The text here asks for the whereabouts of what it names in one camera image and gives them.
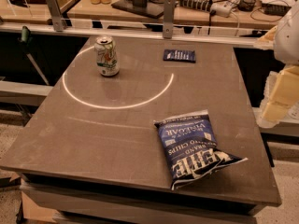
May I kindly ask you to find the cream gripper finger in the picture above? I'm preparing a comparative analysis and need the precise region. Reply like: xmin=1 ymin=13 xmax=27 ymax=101
xmin=261 ymin=64 xmax=299 ymax=123

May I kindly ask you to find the green white 7up can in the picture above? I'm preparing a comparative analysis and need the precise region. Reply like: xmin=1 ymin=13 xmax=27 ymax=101
xmin=94 ymin=35 xmax=120 ymax=77

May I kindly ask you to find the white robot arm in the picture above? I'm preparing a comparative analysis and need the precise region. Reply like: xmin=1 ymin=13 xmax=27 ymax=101
xmin=261 ymin=1 xmax=299 ymax=123

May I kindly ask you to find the black keyboard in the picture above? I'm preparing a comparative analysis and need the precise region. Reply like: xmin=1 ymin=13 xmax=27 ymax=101
xmin=263 ymin=4 xmax=291 ymax=16

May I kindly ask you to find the blue kettle chips bag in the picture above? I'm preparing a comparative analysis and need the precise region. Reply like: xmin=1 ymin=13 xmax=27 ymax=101
xmin=154 ymin=110 xmax=247 ymax=190

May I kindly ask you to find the small dark blue packet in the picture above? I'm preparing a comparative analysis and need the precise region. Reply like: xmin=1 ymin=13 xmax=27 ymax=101
xmin=163 ymin=49 xmax=196 ymax=63

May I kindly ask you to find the black monitor stand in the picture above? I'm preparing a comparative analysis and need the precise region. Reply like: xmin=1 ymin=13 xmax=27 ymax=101
xmin=112 ymin=0 xmax=164 ymax=19

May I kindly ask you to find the power strip with cables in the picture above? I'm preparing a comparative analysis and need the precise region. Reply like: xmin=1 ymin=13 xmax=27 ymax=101
xmin=179 ymin=0 xmax=233 ymax=18

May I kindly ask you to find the middle metal bracket post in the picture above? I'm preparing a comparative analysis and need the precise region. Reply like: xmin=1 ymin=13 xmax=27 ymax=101
xmin=163 ymin=0 xmax=176 ymax=39

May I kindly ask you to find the metal bracket post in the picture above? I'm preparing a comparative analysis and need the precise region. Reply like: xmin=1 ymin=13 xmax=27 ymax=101
xmin=45 ymin=0 xmax=65 ymax=32
xmin=163 ymin=0 xmax=176 ymax=39

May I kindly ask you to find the left metal bracket post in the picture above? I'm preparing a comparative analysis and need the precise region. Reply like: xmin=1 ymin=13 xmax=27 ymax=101
xmin=45 ymin=0 xmax=65 ymax=32

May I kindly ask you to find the metal rail barrier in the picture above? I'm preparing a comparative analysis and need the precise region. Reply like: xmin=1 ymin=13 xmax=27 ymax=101
xmin=0 ymin=21 xmax=275 ymax=49

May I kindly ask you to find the green handled tool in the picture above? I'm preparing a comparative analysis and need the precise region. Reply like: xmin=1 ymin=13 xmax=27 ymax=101
xmin=18 ymin=26 xmax=50 ymax=86

